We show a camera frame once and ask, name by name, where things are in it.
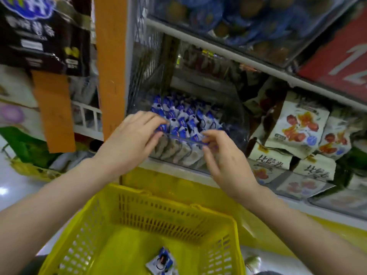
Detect person's left hand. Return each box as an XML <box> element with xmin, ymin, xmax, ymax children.
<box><xmin>94</xmin><ymin>110</ymin><xmax>168</xmax><ymax>178</ymax></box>

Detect person's right hand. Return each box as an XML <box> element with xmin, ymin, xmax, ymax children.
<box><xmin>201</xmin><ymin>130</ymin><xmax>261</xmax><ymax>204</ymax></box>

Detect pile of blue snack packets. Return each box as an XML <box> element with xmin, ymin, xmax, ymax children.
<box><xmin>150</xmin><ymin>94</ymin><xmax>224</xmax><ymax>170</ymax></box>

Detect yellow plastic shopping basket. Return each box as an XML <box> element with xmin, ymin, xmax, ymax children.
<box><xmin>39</xmin><ymin>183</ymin><xmax>246</xmax><ymax>275</ymax></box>

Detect snack packet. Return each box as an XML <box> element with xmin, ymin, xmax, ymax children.
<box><xmin>146</xmin><ymin>247</ymin><xmax>179</xmax><ymax>275</ymax></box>

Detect person's left forearm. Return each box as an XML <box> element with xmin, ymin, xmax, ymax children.
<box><xmin>0</xmin><ymin>157</ymin><xmax>124</xmax><ymax>275</ymax></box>

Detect person's right forearm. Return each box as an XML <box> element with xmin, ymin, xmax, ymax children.
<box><xmin>241</xmin><ymin>186</ymin><xmax>367</xmax><ymax>275</ymax></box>

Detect store shelf with yellow base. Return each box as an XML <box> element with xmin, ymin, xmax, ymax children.
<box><xmin>94</xmin><ymin>0</ymin><xmax>367</xmax><ymax>256</ymax></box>

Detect green snack bags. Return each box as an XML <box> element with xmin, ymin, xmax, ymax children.
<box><xmin>0</xmin><ymin>126</ymin><xmax>70</xmax><ymax>170</ymax></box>

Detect yellow floor basket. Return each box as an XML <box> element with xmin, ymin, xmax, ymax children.
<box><xmin>3</xmin><ymin>146</ymin><xmax>47</xmax><ymax>182</ymax></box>

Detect purple white snack bag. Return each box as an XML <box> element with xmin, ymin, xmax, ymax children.
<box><xmin>0</xmin><ymin>100</ymin><xmax>45</xmax><ymax>141</ymax></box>
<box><xmin>0</xmin><ymin>65</ymin><xmax>38</xmax><ymax>107</ymax></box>

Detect clear plastic bin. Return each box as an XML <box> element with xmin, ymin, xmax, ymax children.
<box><xmin>127</xmin><ymin>60</ymin><xmax>250</xmax><ymax>172</ymax></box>
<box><xmin>249</xmin><ymin>160</ymin><xmax>367</xmax><ymax>218</ymax></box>

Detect white card packet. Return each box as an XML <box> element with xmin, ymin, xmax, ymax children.
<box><xmin>71</xmin><ymin>74</ymin><xmax>98</xmax><ymax>107</ymax></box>

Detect row of fruit print bags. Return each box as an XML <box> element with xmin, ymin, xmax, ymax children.
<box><xmin>247</xmin><ymin>91</ymin><xmax>367</xmax><ymax>218</ymax></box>

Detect orange hanging strip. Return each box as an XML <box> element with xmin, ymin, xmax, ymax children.
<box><xmin>31</xmin><ymin>70</ymin><xmax>76</xmax><ymax>154</ymax></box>

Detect row of small brown packets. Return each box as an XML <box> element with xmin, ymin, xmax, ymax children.
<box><xmin>179</xmin><ymin>43</ymin><xmax>259</xmax><ymax>84</ymax></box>

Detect black potato stick bag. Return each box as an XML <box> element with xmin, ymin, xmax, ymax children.
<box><xmin>0</xmin><ymin>0</ymin><xmax>93</xmax><ymax>77</ymax></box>

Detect pile of blue jelly cups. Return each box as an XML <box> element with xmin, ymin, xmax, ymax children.
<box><xmin>152</xmin><ymin>0</ymin><xmax>345</xmax><ymax>66</ymax></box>

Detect red price sign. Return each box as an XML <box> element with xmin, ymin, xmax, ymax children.
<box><xmin>298</xmin><ymin>8</ymin><xmax>367</xmax><ymax>104</ymax></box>

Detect grey trousers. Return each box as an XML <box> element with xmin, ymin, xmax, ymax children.
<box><xmin>20</xmin><ymin>255</ymin><xmax>49</xmax><ymax>275</ymax></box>

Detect white wire rack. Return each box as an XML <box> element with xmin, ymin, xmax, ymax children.
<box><xmin>71</xmin><ymin>100</ymin><xmax>105</xmax><ymax>141</ymax></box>

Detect orange shelf post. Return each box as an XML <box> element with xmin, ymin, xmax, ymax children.
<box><xmin>94</xmin><ymin>0</ymin><xmax>128</xmax><ymax>141</ymax></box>

